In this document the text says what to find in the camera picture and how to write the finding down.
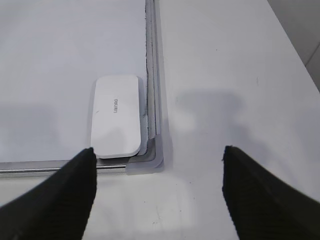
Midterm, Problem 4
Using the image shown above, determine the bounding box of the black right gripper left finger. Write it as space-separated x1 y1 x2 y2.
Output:
0 148 97 240

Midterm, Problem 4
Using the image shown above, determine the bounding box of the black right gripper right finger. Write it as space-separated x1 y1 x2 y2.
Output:
222 146 320 240

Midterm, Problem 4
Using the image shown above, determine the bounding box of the white whiteboard eraser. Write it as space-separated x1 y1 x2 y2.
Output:
90 75 142 159

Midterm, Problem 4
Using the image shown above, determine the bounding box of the whiteboard with aluminium frame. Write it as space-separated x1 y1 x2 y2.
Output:
0 0 164 177

